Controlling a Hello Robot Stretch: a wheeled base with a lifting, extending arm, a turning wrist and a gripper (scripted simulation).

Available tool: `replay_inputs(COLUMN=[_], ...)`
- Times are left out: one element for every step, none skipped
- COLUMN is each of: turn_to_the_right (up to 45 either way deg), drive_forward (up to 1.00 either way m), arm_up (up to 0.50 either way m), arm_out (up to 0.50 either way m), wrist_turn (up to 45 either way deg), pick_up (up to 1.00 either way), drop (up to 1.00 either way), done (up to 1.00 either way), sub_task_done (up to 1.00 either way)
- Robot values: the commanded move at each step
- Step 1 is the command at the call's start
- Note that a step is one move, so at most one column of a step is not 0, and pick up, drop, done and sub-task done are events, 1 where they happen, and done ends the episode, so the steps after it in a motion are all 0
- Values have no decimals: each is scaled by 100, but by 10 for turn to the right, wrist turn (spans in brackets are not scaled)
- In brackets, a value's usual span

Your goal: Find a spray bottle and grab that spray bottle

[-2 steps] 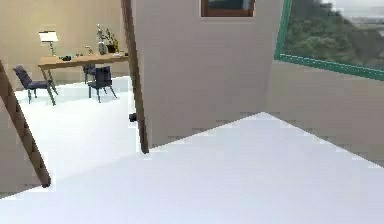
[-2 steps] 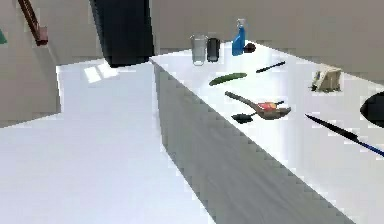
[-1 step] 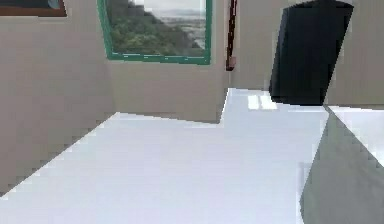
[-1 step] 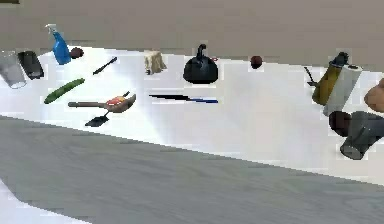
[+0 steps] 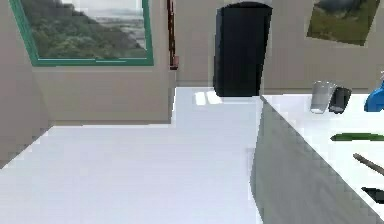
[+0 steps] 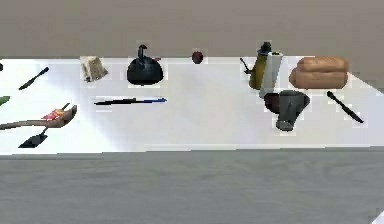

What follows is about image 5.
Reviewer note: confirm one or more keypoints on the blue spray bottle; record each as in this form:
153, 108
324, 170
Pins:
376, 98

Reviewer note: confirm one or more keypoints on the black fridge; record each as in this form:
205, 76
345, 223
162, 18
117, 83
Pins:
241, 50

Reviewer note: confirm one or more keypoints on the white kitchen counter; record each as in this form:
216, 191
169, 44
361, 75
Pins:
300, 166

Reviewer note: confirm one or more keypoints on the grey cup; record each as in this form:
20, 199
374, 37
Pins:
321, 96

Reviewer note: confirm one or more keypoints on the green framed window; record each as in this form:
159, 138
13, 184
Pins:
90, 31

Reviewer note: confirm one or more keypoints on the black cup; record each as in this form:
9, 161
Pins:
340, 99

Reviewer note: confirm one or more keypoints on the framed landscape picture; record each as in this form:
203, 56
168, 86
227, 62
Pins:
341, 21

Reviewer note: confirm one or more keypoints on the black flat object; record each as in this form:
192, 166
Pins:
375, 194

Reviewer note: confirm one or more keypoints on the dark red wall strip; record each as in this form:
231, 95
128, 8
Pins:
172, 33

